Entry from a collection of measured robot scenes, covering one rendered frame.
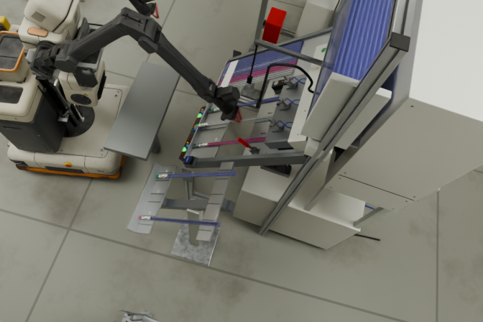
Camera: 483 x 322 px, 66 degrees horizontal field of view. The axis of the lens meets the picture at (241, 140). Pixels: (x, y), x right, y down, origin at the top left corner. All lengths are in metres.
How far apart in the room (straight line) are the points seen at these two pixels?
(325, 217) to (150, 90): 1.21
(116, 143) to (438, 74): 1.58
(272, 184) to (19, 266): 1.61
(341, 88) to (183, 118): 1.94
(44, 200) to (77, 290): 0.63
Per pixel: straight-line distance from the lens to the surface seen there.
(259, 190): 1.97
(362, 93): 0.98
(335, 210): 2.04
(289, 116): 1.50
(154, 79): 2.29
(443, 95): 1.09
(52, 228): 2.69
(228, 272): 2.49
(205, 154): 1.82
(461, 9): 1.33
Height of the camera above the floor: 2.47
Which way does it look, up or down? 64 degrees down
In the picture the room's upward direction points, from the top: 14 degrees clockwise
